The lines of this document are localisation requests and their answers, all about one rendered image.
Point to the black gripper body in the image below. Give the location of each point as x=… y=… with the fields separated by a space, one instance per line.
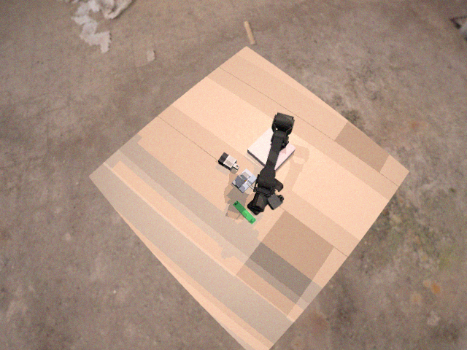
x=278 y=187

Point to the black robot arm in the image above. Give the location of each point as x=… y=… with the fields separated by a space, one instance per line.
x=266 y=179

